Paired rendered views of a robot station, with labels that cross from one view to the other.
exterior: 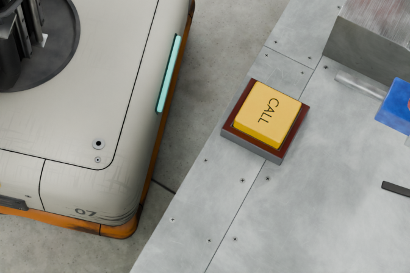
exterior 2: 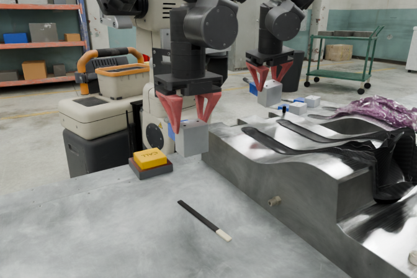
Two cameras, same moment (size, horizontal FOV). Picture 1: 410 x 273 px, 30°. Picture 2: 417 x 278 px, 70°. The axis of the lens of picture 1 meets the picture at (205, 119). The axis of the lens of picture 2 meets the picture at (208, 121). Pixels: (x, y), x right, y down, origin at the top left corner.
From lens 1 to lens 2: 0.75 m
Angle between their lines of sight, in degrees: 52
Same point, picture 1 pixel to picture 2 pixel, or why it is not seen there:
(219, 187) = (107, 177)
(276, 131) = (144, 159)
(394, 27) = (222, 133)
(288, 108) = (159, 156)
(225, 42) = not seen: hidden behind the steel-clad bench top
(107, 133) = not seen: hidden behind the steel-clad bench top
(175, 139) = not seen: outside the picture
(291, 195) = (132, 190)
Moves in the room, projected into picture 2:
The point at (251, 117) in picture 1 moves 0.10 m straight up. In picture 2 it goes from (140, 154) to (136, 112)
